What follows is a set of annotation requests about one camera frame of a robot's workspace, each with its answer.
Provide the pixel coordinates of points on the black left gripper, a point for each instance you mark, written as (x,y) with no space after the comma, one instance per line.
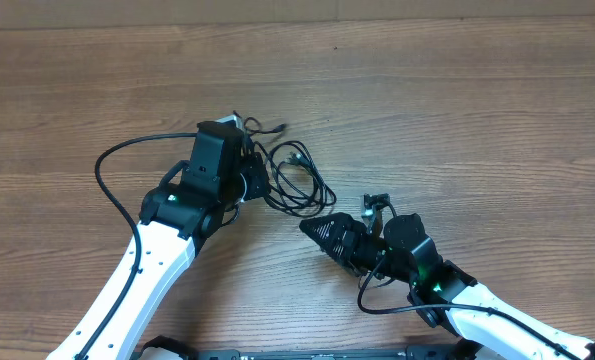
(258,184)

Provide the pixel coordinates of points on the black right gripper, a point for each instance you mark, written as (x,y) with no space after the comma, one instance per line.
(354,230)

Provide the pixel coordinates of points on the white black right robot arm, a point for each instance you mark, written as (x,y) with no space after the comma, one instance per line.
(440,292)

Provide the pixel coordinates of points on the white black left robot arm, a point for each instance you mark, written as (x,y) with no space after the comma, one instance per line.
(175,220)

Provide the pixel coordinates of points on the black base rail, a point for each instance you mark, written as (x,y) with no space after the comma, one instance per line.
(163,347)

